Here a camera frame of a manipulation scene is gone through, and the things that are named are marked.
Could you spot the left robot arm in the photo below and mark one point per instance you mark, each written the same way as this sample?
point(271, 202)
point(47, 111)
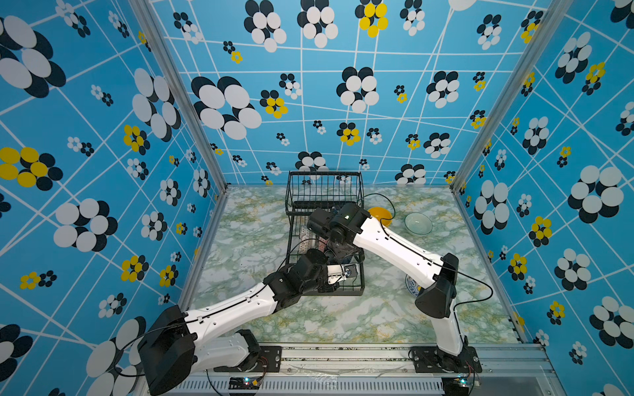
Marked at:
point(182, 342)

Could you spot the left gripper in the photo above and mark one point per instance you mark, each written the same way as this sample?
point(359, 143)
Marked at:
point(329, 287)

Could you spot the black floral pink bowl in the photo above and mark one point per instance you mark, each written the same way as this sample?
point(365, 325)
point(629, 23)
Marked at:
point(322, 244)

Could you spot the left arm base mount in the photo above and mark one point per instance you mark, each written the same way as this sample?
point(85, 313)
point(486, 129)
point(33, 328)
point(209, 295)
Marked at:
point(268, 359)

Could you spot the aluminium front rail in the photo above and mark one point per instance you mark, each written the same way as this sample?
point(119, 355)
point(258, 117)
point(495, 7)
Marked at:
point(382, 369)

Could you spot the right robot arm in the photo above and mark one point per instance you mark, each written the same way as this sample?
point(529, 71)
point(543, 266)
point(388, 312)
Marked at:
point(353, 226)

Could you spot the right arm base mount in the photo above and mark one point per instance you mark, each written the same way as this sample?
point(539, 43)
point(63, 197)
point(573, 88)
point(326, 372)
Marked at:
point(433, 360)

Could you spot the pale green glass bowl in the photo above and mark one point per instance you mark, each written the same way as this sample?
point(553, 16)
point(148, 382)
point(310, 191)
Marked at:
point(418, 224)

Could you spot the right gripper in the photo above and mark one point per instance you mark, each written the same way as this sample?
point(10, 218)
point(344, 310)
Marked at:
point(338, 255)

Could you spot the black two-tier dish rack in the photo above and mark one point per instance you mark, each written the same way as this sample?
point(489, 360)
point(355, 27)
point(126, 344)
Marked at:
point(309, 191)

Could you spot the blue yellow floral bowl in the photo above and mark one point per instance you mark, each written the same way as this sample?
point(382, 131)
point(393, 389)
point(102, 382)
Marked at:
point(412, 286)

